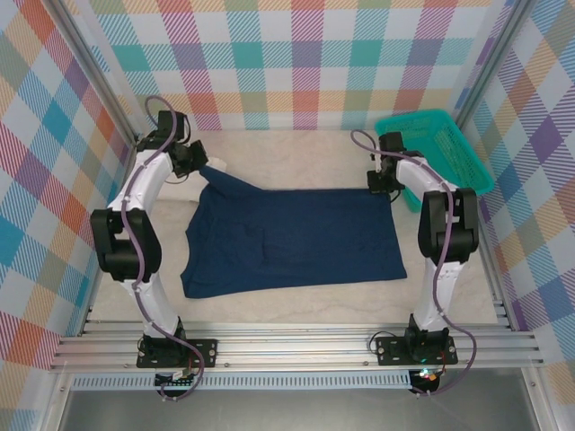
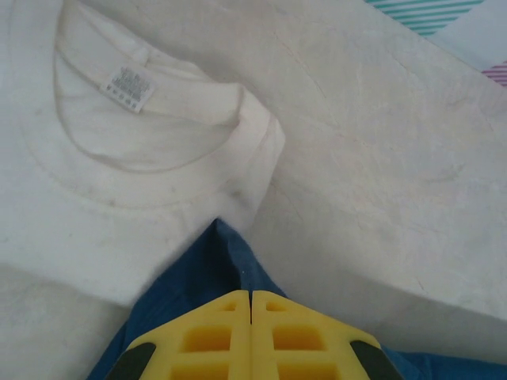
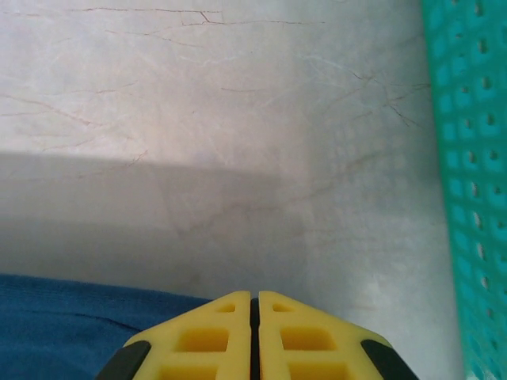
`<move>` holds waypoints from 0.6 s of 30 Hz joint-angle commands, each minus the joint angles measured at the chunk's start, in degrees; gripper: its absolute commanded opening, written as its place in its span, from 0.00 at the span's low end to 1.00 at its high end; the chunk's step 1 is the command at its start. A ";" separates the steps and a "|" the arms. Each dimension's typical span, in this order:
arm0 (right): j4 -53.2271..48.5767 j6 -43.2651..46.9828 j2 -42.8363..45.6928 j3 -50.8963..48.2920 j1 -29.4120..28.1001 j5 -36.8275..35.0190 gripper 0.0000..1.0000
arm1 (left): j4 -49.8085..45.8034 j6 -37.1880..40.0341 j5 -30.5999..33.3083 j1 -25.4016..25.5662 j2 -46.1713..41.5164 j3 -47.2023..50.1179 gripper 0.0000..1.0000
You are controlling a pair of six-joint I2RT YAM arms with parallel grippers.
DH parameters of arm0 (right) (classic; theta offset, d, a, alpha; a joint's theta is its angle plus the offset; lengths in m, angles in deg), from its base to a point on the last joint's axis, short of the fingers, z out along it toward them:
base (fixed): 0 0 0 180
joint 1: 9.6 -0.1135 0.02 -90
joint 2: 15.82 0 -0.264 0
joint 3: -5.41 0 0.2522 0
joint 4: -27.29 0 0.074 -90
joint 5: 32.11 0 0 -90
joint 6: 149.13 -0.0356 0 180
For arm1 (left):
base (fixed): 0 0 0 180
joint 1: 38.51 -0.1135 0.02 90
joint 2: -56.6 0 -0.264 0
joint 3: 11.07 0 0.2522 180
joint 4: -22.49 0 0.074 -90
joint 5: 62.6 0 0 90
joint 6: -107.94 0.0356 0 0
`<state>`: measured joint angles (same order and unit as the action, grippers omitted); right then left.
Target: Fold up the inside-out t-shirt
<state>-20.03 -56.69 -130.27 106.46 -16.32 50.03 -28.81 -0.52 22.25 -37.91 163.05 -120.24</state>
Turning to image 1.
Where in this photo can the aluminium mounting rail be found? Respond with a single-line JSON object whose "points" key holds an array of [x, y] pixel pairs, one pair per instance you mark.
{"points": [[292, 348]]}

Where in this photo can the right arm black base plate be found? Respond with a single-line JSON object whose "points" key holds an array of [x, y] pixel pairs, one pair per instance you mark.
{"points": [[388, 350]]}

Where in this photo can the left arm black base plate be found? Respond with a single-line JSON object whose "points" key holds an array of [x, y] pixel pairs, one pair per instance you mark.
{"points": [[204, 350]]}

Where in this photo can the aluminium frame post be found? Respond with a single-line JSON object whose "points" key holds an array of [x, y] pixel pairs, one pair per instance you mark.
{"points": [[489, 63], [96, 76]]}

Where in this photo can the grey metal panel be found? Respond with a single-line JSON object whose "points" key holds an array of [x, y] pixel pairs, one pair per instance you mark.
{"points": [[292, 410]]}

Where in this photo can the white folded t-shirt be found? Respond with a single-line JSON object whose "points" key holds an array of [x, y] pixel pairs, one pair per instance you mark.
{"points": [[186, 190]]}

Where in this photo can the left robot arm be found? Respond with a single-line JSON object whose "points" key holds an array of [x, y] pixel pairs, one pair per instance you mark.
{"points": [[144, 179]]}

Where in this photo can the navy blue t-shirt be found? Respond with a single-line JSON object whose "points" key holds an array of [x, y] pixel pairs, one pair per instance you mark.
{"points": [[292, 233]]}

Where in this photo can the teal plastic mesh basket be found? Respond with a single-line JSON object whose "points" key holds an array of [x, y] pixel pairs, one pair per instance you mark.
{"points": [[453, 152]]}

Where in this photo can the aluminium side rail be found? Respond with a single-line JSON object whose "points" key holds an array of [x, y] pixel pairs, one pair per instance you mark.
{"points": [[93, 298], [501, 310]]}

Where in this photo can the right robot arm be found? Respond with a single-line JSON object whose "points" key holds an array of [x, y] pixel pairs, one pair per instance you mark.
{"points": [[427, 175]]}

